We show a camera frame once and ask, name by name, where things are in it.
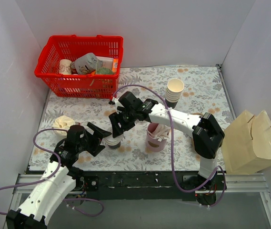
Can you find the cream crumpled napkin bundle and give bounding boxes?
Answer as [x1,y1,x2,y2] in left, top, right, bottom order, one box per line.
[52,115,75,137]

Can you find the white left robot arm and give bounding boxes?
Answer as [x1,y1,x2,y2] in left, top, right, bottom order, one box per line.
[6,123,111,229]

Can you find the white plastic cup lid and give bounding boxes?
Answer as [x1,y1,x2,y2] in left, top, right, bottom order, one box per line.
[104,135,124,146]

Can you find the orange and white package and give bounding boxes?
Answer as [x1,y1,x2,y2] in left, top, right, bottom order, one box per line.
[97,56,119,73]

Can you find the white printed cup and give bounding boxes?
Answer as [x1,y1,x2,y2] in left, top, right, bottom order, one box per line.
[59,59,72,75]

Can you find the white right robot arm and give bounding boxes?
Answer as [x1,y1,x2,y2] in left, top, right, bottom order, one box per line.
[109,92,225,190]

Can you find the red plastic shopping basket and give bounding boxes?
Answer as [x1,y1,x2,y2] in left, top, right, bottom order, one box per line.
[34,35,123,98]

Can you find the pink straw holder cup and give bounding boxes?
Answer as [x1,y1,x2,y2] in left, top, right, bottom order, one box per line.
[145,123,168,152]

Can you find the white wrapped straws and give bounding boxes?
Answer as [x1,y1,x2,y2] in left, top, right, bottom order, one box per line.
[148,124,170,142]

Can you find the grey crumpled snack bag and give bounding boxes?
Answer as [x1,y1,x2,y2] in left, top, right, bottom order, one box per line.
[75,52,98,75]

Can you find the black single paper cup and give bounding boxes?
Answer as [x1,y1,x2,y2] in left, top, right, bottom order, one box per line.
[105,139,121,149]

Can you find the stack of paper cups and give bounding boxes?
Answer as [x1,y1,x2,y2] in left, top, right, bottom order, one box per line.
[165,78,184,108]

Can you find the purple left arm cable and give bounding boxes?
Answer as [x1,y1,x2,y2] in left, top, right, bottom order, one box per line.
[0,127,105,217]

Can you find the cream paper bag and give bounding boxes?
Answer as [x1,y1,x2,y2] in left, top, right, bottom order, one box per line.
[221,110,271,175]

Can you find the green round item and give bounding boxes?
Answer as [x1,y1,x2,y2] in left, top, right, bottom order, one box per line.
[95,67,114,75]

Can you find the aluminium frame rail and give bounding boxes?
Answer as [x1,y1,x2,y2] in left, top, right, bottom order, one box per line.
[3,173,271,229]

